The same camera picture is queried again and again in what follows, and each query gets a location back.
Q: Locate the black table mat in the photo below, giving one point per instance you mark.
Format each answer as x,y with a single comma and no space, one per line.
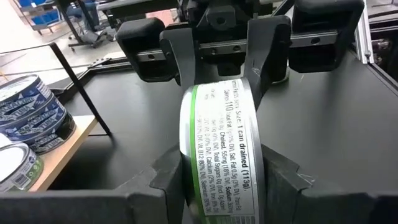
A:
140,130

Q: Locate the silver can dark blue label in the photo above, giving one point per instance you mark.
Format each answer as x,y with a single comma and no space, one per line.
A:
59,137

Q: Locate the silver can blue barcode label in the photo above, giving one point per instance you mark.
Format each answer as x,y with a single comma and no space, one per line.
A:
37,121

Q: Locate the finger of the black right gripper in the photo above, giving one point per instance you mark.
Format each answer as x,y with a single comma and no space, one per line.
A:
183,56
267,56

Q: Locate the black frame wooden shelf rack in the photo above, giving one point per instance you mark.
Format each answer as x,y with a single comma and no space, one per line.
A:
81,90

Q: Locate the rack with blue bins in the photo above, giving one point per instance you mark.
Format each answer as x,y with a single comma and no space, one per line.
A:
40,15

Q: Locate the silver aluminium post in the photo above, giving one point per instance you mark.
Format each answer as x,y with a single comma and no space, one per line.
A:
363,37

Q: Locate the person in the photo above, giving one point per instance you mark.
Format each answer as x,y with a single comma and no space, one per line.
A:
91,15

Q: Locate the light wooden shelf board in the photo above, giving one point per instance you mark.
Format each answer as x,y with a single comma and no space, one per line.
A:
65,146

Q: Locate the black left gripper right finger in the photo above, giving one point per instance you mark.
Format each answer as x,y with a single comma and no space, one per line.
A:
342,210

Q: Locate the silver can white green label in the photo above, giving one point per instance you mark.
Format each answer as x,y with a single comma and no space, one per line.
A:
224,149

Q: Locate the silver can red label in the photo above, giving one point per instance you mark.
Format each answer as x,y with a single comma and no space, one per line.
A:
18,174

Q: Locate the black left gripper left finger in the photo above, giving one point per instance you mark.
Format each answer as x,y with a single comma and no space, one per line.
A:
77,208

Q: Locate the silver can blue white label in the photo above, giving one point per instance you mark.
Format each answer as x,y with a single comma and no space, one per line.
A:
21,93

